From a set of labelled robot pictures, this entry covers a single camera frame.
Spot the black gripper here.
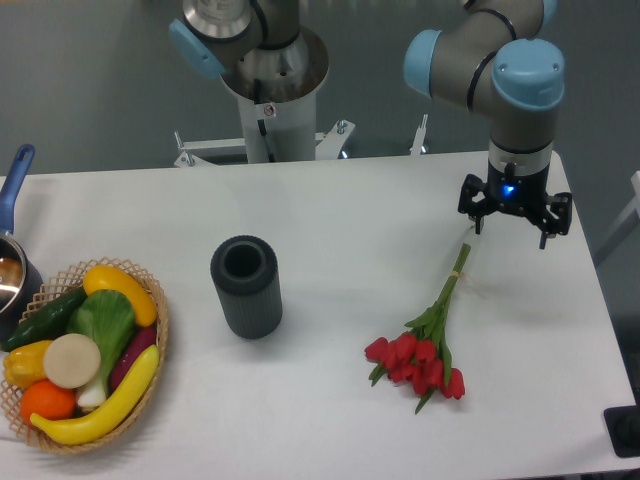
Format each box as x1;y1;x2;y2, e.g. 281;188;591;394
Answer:
458;152;573;249

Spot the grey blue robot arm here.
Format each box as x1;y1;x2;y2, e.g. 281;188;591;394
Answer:
169;1;572;239

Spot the red tulip bouquet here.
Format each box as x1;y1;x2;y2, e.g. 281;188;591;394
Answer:
364;243;471;413

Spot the black device at edge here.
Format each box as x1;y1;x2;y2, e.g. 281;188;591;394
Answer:
603;405;639;458

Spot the dark grey ribbed vase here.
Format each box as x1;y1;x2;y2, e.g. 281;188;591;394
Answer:
210;235;283;340

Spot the purple sweet potato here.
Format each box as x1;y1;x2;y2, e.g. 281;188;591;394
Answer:
109;326;157;393

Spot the green lettuce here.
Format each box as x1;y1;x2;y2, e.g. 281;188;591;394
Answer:
66;290;135;412

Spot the yellow banana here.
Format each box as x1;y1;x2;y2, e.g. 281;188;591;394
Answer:
31;345;161;446

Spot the woven wicker basket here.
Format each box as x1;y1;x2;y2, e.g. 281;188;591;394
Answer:
1;257;169;455

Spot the beige round disc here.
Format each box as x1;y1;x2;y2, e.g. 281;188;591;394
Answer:
43;333;101;389

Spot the dark green cucumber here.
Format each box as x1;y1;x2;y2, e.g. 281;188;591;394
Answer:
1;287;87;352

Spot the orange fruit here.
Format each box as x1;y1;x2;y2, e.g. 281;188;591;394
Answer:
20;380;76;425

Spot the yellow bell pepper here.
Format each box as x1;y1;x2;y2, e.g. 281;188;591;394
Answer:
3;340;53;389

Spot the white frame at right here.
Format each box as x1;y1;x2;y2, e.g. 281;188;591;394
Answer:
593;171;639;268

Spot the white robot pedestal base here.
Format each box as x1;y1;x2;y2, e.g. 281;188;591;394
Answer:
169;20;356;164

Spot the blue handled saucepan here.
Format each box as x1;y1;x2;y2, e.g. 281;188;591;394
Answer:
1;144;42;342

